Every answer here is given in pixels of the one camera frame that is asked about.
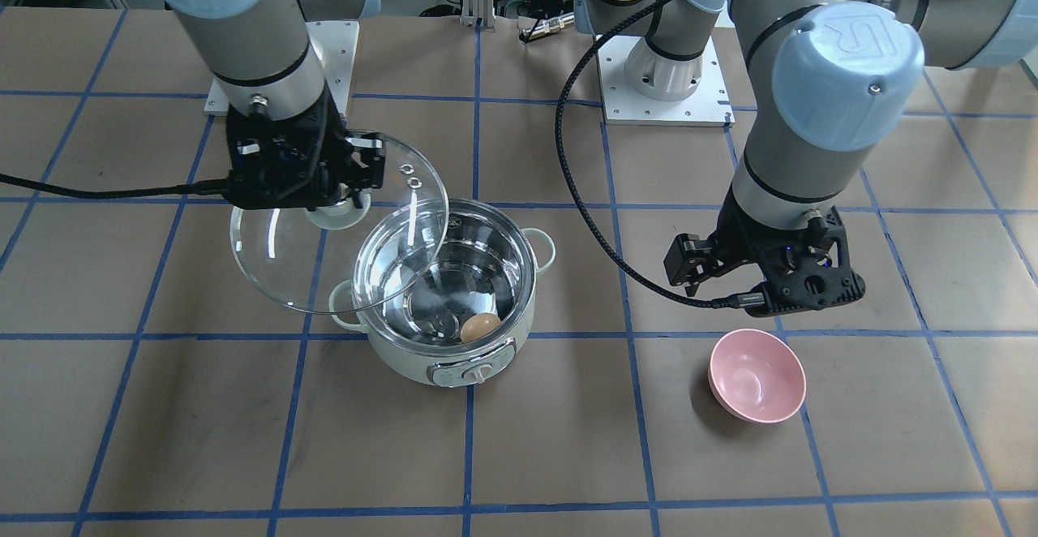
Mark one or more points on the pink bowl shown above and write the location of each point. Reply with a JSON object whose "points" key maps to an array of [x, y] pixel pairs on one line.
{"points": [[756, 377]]}

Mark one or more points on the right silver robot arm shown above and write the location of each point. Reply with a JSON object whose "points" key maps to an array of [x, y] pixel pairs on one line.
{"points": [[241, 38]]}

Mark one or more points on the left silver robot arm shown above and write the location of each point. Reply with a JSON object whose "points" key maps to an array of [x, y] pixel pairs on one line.
{"points": [[831, 79]]}

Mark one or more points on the brown grid table mat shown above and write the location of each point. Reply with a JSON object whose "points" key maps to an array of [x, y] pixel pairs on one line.
{"points": [[148, 389]]}

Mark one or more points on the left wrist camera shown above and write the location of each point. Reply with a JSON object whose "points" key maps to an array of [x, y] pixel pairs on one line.
{"points": [[809, 269]]}

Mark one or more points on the white electric cooking pot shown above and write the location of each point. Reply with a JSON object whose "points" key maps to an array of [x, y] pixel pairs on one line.
{"points": [[487, 264]]}

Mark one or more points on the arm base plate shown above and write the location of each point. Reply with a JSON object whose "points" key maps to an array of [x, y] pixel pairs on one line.
{"points": [[331, 48], [640, 88]]}

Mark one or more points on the beige egg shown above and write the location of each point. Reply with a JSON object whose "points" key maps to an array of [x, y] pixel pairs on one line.
{"points": [[479, 325]]}

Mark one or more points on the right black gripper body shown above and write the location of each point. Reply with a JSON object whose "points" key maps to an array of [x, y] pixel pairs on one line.
{"points": [[366, 161]]}

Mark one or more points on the glass pot lid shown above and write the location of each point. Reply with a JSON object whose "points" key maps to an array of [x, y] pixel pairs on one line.
{"points": [[365, 250]]}

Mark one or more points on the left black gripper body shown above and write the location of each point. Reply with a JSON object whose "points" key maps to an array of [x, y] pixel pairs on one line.
{"points": [[736, 243]]}

